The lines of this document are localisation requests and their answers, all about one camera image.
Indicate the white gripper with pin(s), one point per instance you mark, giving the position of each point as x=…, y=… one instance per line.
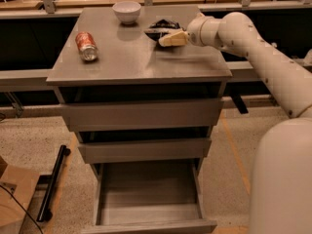
x=196, y=33

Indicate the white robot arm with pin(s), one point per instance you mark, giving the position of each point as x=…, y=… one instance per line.
x=281, y=192

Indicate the grey top drawer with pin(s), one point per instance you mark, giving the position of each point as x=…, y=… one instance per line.
x=135, y=115

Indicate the grey drawer cabinet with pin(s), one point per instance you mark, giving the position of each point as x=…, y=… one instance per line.
x=131, y=67

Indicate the grey middle drawer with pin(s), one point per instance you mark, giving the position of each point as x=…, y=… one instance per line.
x=146, y=150

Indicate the grey open bottom drawer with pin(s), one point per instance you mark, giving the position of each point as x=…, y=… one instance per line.
x=155, y=197

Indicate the white ceramic bowl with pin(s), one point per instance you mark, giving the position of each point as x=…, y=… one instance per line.
x=127, y=12

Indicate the red soda can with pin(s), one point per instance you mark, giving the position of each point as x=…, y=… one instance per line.
x=86, y=46

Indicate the brown cardboard box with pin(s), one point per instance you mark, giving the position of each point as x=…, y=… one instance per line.
x=18, y=187

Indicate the black left floor bar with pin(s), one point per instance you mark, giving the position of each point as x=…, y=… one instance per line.
x=45, y=213

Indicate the grey metal rail frame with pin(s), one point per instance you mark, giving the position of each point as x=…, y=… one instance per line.
x=34, y=41

